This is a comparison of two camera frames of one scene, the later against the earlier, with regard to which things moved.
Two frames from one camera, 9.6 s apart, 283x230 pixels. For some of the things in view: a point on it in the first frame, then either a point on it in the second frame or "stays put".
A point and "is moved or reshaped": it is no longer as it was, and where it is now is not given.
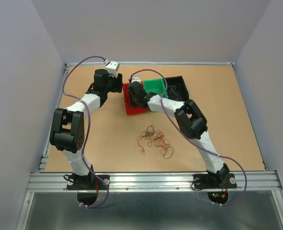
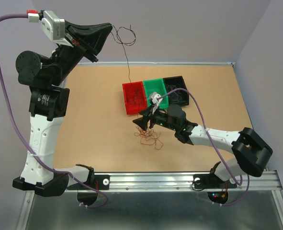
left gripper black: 118,83 to 90,39
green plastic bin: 156,86 stays put
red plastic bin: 130,109 stays put
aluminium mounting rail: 56,181 stays put
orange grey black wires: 156,137 is moved or reshaped
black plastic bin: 176,88 stays put
